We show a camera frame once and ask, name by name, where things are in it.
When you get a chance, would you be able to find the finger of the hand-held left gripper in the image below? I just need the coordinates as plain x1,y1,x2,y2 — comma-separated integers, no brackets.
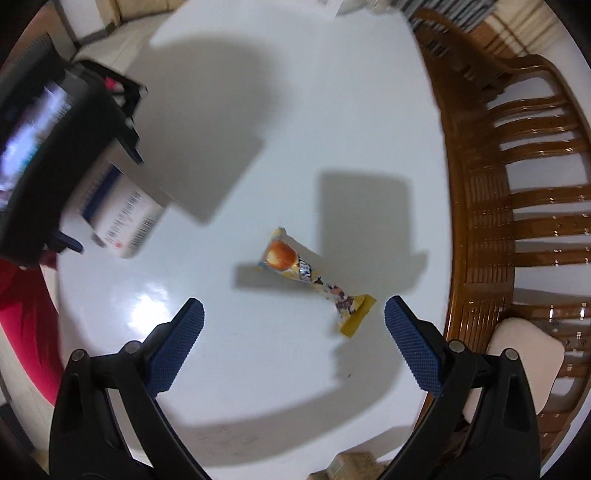
76,59,149,165
44,228,85,254

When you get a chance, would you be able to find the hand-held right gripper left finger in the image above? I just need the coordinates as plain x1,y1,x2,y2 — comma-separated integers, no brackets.
48,298,209,480

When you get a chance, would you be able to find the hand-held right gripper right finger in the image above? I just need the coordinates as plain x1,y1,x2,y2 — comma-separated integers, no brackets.
383,295,542,480

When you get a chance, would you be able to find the white blue barcode box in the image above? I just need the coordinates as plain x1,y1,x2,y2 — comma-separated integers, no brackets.
78,159,165,259

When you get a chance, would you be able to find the yellow snack wrapper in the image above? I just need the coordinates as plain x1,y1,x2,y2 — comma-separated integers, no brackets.
257,227,378,340

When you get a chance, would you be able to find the person's red clothing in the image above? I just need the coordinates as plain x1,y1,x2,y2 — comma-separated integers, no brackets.
0,257,64,409

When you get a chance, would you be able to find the beige seat cushion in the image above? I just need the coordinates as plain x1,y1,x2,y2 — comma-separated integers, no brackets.
462,318,566,425

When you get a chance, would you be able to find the brown slatted wooden chair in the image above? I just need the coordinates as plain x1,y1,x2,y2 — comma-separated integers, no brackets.
411,7,591,467

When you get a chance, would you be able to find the cardboard box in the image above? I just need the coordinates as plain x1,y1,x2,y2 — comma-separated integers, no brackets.
314,450,386,480

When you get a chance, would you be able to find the dark striped object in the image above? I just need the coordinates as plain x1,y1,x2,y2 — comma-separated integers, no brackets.
397,0,497,33

